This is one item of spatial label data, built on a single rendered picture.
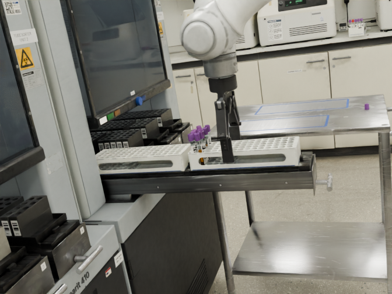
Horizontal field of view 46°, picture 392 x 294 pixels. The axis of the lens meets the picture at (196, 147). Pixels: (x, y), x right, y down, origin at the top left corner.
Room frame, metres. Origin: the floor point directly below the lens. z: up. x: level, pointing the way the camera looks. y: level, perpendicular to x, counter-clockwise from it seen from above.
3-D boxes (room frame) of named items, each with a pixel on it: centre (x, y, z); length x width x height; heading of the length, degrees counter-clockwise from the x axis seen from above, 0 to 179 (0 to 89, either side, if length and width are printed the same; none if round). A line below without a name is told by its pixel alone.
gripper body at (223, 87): (1.22, -0.10, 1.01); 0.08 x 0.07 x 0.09; 160
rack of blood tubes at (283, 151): (1.20, -0.13, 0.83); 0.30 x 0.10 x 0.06; 70
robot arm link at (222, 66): (1.21, -0.10, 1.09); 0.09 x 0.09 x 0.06
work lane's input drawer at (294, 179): (1.25, 0.00, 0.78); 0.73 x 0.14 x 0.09; 70
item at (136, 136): (1.48, 0.20, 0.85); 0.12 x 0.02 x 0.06; 161
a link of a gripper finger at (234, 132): (1.27, -0.12, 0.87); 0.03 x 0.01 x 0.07; 70
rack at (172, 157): (1.31, 0.17, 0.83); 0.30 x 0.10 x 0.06; 70
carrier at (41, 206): (0.96, 0.39, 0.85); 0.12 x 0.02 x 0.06; 161
